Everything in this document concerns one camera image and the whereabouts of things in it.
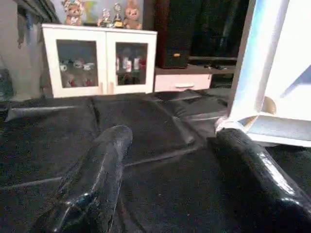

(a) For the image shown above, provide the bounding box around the dark wooden cabinet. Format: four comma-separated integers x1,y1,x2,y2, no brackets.
155,0,248,69

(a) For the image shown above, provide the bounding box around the white drawer unit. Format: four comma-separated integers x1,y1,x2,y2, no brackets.
155,72,217,93

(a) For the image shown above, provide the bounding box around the black work mat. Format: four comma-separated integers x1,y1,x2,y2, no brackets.
0,87,311,233

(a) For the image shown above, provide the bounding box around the small golden trophy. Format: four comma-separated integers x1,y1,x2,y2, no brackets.
113,2,124,28
99,9,113,28

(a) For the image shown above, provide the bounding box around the grey curtain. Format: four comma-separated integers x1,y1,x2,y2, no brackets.
15,0,61,49

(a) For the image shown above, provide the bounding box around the white plastic table top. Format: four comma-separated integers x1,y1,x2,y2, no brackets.
216,0,311,149

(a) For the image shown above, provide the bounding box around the white glass door cabinet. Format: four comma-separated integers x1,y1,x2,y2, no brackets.
41,23,158,99

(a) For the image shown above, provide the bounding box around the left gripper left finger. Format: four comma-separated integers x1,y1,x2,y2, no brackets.
32,125,133,233

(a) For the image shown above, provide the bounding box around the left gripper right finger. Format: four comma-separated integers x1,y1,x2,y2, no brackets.
209,127,311,233

